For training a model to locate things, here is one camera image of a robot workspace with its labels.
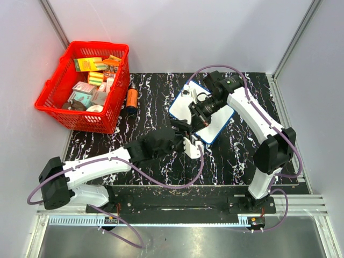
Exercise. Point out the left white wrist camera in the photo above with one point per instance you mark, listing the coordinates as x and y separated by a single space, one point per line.
193 147

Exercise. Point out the orange pump bottle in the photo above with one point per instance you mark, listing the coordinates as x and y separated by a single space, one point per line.
132 99

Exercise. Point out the pink white box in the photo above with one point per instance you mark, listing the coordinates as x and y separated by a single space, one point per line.
84 88

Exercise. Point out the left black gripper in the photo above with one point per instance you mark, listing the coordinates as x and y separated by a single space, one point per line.
184 129

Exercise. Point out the red plastic shopping basket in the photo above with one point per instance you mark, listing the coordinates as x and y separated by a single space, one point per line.
58 88

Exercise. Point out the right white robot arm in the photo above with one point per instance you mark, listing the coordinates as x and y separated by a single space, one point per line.
276 143

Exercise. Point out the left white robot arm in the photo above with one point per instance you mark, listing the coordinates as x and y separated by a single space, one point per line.
63 183

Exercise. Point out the orange snack packet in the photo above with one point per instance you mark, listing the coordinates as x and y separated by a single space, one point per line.
112 63

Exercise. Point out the teal white box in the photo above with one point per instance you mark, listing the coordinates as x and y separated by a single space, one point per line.
83 98

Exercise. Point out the white tape roll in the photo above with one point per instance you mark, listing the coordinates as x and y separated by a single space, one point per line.
95 108

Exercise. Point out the yellow green box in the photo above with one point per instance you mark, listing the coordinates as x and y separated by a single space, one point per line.
88 64

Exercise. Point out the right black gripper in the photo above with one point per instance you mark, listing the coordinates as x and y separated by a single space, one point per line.
199 120

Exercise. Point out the aluminium frame rail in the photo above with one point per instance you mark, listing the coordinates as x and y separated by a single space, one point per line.
228 216

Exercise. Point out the striped yellow sponge pack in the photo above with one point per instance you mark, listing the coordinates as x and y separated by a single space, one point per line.
95 78

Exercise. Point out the blue-framed whiteboard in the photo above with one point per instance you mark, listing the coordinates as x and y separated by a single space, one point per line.
179 110

